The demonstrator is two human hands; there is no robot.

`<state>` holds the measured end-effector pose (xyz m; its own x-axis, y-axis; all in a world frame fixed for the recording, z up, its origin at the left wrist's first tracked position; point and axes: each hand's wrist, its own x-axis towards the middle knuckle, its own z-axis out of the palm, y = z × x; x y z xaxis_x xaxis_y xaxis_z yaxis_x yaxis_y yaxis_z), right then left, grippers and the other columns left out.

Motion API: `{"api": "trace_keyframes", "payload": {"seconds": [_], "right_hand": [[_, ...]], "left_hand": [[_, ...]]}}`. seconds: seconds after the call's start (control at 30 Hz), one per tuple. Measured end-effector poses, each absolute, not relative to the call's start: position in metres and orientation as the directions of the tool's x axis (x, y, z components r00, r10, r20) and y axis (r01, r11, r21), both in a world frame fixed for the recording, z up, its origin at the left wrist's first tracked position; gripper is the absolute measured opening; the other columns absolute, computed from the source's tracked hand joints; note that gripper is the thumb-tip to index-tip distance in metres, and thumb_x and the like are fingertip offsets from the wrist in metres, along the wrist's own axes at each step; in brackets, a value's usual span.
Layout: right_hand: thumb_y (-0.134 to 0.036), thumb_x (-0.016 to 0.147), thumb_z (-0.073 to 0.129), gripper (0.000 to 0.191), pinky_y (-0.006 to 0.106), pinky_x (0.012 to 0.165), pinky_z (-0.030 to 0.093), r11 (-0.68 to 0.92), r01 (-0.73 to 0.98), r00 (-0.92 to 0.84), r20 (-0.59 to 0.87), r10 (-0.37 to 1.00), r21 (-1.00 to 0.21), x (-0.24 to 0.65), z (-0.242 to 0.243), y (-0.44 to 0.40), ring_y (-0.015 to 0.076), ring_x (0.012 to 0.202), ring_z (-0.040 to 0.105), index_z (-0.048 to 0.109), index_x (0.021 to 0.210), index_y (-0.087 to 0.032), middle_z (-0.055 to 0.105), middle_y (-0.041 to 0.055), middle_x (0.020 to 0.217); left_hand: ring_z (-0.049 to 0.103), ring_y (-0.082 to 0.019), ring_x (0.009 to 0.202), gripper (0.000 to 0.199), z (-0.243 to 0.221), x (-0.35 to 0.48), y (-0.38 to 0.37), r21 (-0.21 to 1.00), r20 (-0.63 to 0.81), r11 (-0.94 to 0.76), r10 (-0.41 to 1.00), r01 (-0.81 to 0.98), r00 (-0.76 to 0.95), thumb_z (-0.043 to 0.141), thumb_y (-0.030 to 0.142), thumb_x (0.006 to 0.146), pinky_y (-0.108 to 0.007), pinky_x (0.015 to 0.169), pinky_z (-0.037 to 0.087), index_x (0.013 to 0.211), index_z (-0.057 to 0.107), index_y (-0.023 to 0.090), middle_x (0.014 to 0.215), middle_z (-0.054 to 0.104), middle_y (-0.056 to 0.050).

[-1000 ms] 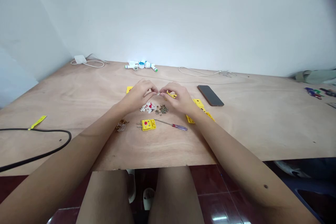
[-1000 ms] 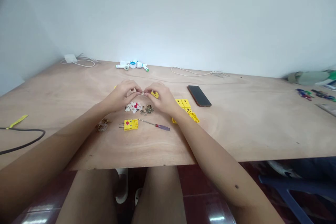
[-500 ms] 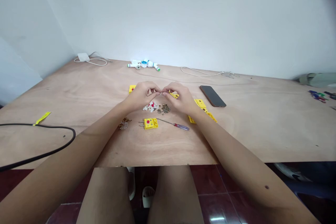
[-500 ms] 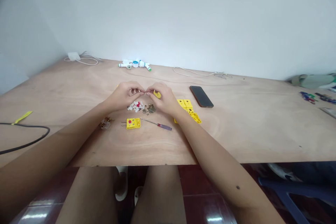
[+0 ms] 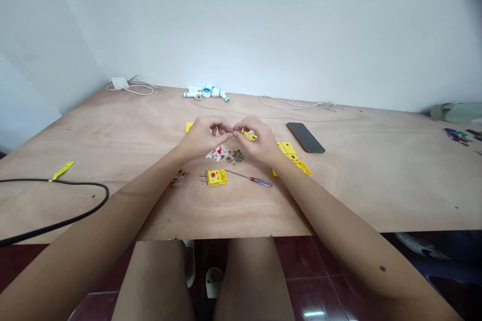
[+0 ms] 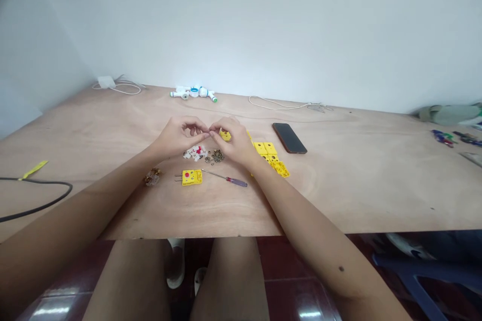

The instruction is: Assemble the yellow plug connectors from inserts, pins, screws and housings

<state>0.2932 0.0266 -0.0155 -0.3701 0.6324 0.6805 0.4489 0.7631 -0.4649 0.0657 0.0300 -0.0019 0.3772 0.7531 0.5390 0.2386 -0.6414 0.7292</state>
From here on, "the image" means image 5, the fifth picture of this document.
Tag person's right hand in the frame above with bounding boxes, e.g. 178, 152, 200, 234
232, 115, 284, 169

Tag person's left hand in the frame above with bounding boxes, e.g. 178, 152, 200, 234
180, 116, 234, 162

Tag pile of white red parts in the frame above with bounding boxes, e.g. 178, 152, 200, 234
204, 144, 229, 163

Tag pile of small brass screws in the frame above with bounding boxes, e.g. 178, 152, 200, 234
225, 149, 246, 165

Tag dark smartphone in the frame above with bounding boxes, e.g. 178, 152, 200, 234
286, 122, 326, 154

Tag yellow plug with red dot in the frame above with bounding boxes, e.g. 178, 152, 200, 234
199, 169, 229, 188

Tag pile of brass contacts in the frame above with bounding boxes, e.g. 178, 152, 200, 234
170, 169, 190, 189

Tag white slipper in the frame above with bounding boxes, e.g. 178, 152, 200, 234
183, 239, 197, 288
204, 267, 225, 300

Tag person's legs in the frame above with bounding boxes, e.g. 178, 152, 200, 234
111, 235, 297, 321

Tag yellow strip tag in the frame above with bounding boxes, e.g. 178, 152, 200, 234
48, 161, 75, 183

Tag white curved object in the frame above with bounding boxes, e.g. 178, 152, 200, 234
394, 232, 451, 260

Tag grey green cloth bundle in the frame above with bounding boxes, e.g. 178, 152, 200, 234
424, 102, 482, 123

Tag cluster of coloured small items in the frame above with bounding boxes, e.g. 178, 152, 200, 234
442, 127, 478, 147

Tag purple handled screwdriver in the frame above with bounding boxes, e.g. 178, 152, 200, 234
225, 169, 273, 188

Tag white pipe fitting green ring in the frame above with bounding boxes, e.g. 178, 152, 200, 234
183, 86, 204, 101

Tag thin white cable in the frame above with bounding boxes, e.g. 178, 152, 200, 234
259, 95, 334, 111

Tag white adapter cable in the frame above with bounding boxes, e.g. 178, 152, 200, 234
106, 75, 160, 96

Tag clear wire clip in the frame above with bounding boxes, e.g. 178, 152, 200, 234
318, 101, 345, 113

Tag thick black cable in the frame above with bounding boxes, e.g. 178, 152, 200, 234
0, 179, 110, 247

